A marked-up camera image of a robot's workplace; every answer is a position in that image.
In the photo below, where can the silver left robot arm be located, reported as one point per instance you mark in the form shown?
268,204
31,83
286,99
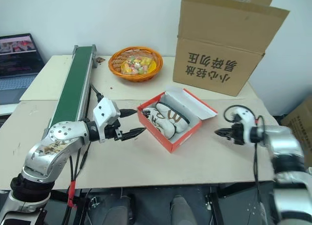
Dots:
63,134

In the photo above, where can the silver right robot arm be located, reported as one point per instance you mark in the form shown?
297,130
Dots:
287,142

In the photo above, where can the white sneaker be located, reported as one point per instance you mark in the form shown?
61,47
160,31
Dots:
176,117
163,127

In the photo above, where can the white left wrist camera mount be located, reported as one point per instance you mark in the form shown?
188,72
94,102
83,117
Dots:
106,111

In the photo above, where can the small cardboard box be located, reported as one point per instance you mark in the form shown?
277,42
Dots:
301,127

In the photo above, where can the orange and white shoebox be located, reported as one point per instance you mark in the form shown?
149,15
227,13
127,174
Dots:
156,133

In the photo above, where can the orange woven basket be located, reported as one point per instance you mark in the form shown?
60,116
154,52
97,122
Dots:
114,68

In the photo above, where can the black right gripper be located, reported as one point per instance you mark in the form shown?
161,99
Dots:
237,133

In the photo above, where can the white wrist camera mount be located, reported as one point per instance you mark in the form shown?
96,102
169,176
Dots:
106,111
246,122

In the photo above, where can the clear bag of colourful candies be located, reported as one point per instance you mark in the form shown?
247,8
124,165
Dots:
136,65

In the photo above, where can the open laptop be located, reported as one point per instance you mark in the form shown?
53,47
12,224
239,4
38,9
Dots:
17,59

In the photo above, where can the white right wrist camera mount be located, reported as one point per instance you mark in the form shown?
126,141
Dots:
246,122

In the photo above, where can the large printed cardboard box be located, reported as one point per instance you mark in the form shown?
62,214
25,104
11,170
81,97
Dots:
212,59

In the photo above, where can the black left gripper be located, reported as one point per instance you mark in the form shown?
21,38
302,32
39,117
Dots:
111,133

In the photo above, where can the green conveyor belt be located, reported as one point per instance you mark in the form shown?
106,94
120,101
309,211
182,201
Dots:
73,88

